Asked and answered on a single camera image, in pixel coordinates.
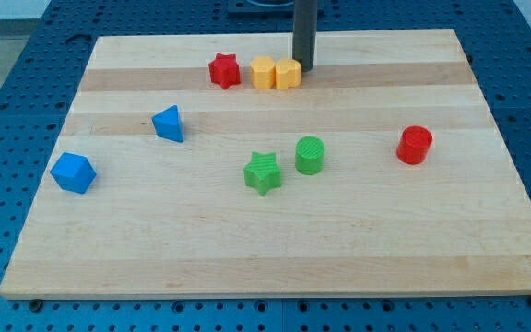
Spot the yellow heart block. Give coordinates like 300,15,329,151
275,58,301,89

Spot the red cylinder block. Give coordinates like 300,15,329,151
396,125,433,165

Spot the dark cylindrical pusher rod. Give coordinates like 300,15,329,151
292,0,318,72

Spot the green star block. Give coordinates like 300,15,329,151
243,152,281,196

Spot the green cylinder block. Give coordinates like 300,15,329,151
295,136,325,175

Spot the yellow hexagon block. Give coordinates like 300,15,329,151
250,56,276,89

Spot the red star block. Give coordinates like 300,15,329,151
208,53,242,89

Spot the blue cube block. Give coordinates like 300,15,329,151
50,152,97,194

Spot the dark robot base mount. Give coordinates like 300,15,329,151
225,0,295,19

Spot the blue triangle block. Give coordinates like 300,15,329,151
151,105,184,143

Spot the wooden board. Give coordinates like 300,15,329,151
0,29,531,300

